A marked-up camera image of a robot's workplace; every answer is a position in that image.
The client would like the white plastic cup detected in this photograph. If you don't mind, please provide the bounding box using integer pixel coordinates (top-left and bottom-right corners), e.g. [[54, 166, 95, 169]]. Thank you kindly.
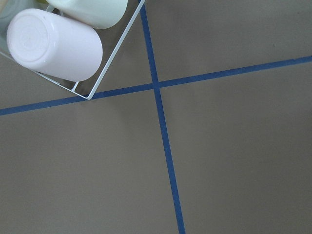
[[48, 0, 128, 29]]

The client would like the pink plastic cup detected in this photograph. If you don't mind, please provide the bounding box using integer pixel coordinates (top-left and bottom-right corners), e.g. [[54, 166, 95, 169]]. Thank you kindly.
[[6, 8, 103, 82]]

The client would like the white wire cup rack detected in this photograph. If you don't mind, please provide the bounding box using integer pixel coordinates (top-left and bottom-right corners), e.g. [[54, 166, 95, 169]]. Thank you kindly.
[[0, 0, 145, 100]]

